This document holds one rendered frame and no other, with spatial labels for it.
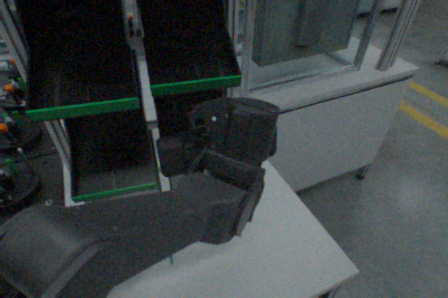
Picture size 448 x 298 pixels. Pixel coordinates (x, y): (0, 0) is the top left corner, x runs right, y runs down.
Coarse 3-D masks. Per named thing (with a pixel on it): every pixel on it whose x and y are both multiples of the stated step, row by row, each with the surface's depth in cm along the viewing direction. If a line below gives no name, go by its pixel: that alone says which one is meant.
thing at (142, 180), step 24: (72, 120) 52; (96, 120) 54; (120, 120) 54; (144, 120) 51; (72, 144) 50; (96, 144) 52; (120, 144) 52; (144, 144) 53; (72, 168) 48; (96, 168) 50; (120, 168) 50; (144, 168) 51; (72, 192) 46; (96, 192) 48; (120, 192) 48
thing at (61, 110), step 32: (32, 0) 43; (64, 0) 46; (96, 0) 46; (32, 32) 40; (64, 32) 43; (96, 32) 44; (128, 32) 43; (32, 64) 39; (64, 64) 41; (96, 64) 41; (128, 64) 42; (32, 96) 37; (64, 96) 39; (96, 96) 39; (128, 96) 40
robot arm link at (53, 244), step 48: (192, 192) 27; (240, 192) 29; (0, 240) 13; (48, 240) 13; (96, 240) 13; (144, 240) 17; (192, 240) 24; (0, 288) 15; (48, 288) 12; (96, 288) 14
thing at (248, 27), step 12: (252, 0) 107; (252, 12) 110; (372, 12) 136; (252, 24) 113; (372, 24) 138; (252, 36) 116; (360, 60) 150; (324, 72) 147; (336, 72) 148; (348, 72) 152; (240, 84) 131; (276, 84) 138; (288, 84) 139; (300, 84) 143; (252, 96) 135
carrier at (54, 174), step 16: (32, 160) 87; (0, 176) 73; (16, 176) 79; (32, 176) 79; (48, 176) 82; (16, 192) 75; (32, 192) 75; (48, 192) 78; (64, 192) 79; (0, 208) 72; (16, 208) 73; (0, 224) 70
